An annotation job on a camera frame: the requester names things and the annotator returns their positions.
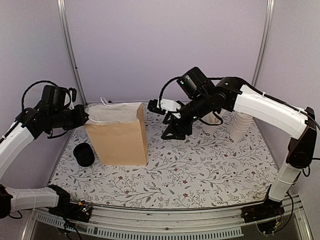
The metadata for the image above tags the front aluminium rail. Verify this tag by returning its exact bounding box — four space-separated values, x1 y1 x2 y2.
21 194 313 240

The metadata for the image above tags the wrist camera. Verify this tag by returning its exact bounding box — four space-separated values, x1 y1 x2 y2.
147 99 182 119
68 87 77 110

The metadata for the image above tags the aluminium frame post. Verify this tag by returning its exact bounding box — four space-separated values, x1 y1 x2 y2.
56 0 88 105
252 0 275 87

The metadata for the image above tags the cup holding straws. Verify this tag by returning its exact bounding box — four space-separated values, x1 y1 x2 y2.
199 112 223 137

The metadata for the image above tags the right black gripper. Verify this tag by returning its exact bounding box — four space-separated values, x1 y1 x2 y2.
159 92 212 141

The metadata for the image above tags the right aluminium frame post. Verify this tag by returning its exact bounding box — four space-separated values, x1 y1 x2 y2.
252 0 275 87

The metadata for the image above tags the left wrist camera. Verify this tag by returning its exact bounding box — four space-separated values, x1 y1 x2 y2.
68 87 77 110

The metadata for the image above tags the stack of black lids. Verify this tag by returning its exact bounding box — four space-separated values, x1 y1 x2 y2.
73 142 95 168

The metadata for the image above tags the brown paper bag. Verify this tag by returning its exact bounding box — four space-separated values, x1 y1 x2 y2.
84 97 148 166

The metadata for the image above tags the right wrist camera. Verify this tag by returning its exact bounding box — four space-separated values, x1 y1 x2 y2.
147 99 182 119

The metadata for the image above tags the floral table mat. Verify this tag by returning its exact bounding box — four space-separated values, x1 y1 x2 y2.
50 110 278 209

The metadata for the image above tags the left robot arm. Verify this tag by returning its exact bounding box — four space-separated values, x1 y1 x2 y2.
0 80 89 219

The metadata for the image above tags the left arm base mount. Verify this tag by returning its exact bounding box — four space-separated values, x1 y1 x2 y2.
48 184 92 223

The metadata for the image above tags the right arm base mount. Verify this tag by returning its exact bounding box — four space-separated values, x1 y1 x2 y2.
241 196 285 235

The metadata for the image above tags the stack of white paper cups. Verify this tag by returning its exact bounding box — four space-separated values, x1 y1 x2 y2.
229 112 253 144

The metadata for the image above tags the left aluminium frame post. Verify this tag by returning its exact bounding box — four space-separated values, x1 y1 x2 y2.
56 0 88 105

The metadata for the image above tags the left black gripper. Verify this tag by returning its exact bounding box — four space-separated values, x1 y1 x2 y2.
50 104 91 131

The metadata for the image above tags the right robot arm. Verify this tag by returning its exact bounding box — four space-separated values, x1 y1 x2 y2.
156 67 318 218

